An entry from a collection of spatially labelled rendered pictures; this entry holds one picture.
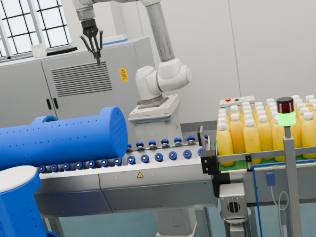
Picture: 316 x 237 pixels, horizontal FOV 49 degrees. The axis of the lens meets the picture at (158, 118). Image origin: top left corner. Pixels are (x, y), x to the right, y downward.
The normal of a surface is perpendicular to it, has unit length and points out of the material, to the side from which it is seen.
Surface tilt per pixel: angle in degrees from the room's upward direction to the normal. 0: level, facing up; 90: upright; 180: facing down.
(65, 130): 53
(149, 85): 91
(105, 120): 43
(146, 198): 110
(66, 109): 90
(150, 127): 90
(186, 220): 90
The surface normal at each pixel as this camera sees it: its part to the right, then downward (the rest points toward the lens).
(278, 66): -0.28, 0.32
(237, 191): -0.19, -0.94
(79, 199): -0.11, 0.62
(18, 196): 0.55, 0.14
